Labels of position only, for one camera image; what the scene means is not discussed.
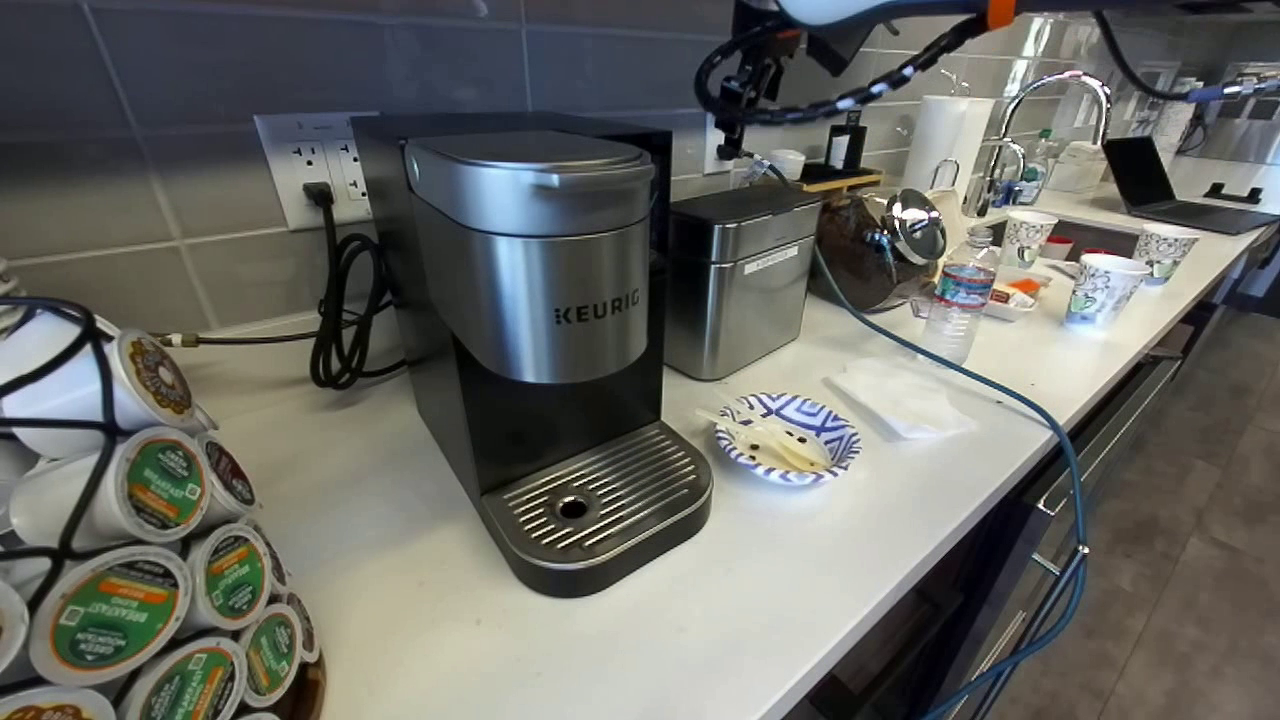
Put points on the white mug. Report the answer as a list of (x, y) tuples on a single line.
[(947, 142)]

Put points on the chrome kitchen faucet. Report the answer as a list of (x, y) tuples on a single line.
[(1041, 121)]

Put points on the double white wall outlet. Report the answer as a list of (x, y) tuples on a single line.
[(308, 158)]

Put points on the brown lid coffee pod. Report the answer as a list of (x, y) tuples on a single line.
[(157, 379), (54, 707)]

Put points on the single white wall outlet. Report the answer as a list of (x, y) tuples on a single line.
[(709, 142)]

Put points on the black laptop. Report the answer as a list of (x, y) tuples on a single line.
[(1163, 187)]

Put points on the blue printed paper cup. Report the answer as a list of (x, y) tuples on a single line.
[(1107, 290)]

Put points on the black silver Keurig coffee machine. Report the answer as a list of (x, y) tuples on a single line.
[(532, 321)]

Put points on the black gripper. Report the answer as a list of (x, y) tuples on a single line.
[(768, 44)]

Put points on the blue patterned paper plate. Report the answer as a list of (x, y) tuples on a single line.
[(785, 435)]

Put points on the clear plastic cup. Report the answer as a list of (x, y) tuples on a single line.
[(1026, 240)]

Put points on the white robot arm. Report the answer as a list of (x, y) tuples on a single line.
[(883, 9)]

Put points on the clear plastic water bottle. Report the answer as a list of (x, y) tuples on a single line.
[(960, 300)]

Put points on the dark glass jar silver lid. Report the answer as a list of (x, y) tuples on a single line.
[(874, 253)]

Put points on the patterned plastic cup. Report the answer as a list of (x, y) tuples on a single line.
[(1167, 258)]

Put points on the silver lidded bin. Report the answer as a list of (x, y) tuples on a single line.
[(742, 281)]

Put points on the orange utensil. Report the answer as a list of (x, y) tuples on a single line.
[(1030, 287)]

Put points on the white paper napkin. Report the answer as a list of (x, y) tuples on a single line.
[(902, 396)]

